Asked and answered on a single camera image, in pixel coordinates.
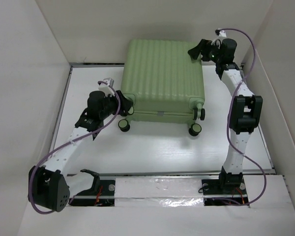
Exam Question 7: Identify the green hard-shell suitcase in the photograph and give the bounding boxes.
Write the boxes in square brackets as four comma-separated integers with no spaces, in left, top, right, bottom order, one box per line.
[118,39,206,137]

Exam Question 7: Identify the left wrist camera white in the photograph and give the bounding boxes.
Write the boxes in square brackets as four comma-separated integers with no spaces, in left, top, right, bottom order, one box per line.
[98,78,115,96]

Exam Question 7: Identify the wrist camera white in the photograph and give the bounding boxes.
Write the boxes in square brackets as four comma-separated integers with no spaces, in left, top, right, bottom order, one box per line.
[211,29,227,45]
[98,78,115,96]

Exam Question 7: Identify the metal rail with foam strip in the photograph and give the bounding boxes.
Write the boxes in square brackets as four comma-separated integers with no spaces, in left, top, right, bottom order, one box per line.
[68,172,249,207]

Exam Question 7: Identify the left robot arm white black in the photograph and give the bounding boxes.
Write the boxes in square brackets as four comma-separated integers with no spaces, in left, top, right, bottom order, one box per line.
[28,90,134,214]

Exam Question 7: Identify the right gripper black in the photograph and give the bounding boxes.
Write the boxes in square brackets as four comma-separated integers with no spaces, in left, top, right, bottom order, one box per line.
[186,39,221,63]

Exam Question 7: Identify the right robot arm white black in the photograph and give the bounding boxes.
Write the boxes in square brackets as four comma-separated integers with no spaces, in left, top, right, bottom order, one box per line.
[188,38,263,195]

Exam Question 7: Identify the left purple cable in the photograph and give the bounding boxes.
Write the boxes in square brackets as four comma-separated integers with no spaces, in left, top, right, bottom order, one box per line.
[28,85,121,214]

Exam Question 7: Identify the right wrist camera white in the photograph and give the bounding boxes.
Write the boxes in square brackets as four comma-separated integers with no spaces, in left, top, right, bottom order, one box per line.
[211,29,227,45]

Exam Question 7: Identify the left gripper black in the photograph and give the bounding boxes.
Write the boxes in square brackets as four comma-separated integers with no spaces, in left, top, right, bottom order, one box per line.
[100,91,133,120]

